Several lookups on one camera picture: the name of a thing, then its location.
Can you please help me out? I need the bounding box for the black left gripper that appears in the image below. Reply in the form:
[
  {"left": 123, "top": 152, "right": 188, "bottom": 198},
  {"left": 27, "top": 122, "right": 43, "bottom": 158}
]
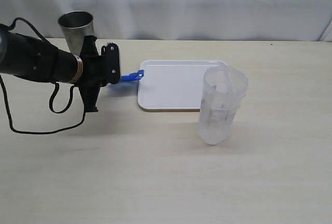
[{"left": 77, "top": 35, "right": 121, "bottom": 113}]

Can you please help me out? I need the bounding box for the blue plastic lid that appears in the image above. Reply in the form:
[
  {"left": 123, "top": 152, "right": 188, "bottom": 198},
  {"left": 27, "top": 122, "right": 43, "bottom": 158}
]
[{"left": 111, "top": 69, "right": 145, "bottom": 85}]

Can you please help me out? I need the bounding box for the stainless steel cup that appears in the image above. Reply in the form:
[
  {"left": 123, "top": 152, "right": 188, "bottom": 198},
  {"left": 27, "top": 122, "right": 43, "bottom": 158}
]
[{"left": 58, "top": 11, "right": 94, "bottom": 55}]

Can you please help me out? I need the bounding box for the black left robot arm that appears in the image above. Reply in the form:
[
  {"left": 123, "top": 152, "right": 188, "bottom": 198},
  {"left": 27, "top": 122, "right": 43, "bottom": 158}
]
[{"left": 1, "top": 25, "right": 121, "bottom": 113}]

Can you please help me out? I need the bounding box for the clear plastic container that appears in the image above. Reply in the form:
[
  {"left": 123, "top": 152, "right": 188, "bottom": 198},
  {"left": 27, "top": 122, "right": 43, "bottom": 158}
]
[{"left": 198, "top": 65, "right": 248, "bottom": 145}]

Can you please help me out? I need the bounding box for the white rectangular tray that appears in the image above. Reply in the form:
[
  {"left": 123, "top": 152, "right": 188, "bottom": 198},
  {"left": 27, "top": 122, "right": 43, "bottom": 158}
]
[{"left": 137, "top": 60, "right": 227, "bottom": 111}]

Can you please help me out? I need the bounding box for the white backdrop curtain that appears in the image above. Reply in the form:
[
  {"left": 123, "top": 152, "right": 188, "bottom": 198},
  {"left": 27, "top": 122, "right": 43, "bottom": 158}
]
[{"left": 1, "top": 0, "right": 331, "bottom": 41}]

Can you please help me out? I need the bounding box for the black camera cable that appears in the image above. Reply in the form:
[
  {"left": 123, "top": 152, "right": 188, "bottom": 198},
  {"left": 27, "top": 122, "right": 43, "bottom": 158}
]
[{"left": 0, "top": 17, "right": 86, "bottom": 134}]

